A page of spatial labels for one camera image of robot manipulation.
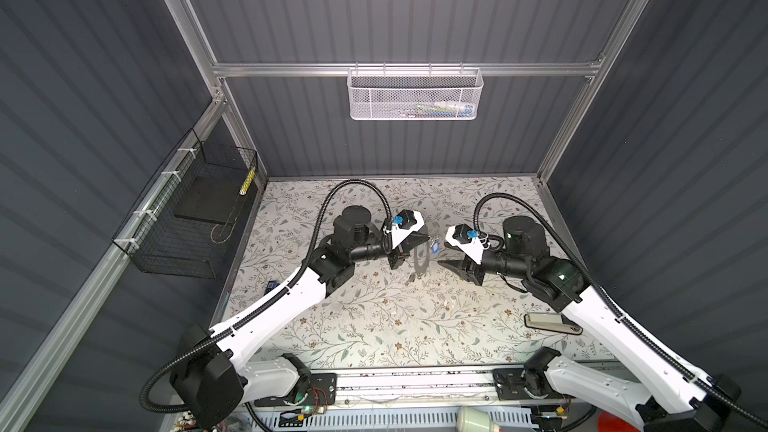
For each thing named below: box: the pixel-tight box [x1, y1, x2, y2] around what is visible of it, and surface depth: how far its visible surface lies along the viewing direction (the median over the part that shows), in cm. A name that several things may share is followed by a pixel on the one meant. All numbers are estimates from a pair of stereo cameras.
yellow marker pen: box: [239, 166, 256, 196], surface depth 83 cm
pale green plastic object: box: [456, 406, 500, 432], surface depth 64 cm
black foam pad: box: [174, 176, 247, 224], surface depth 78 cm
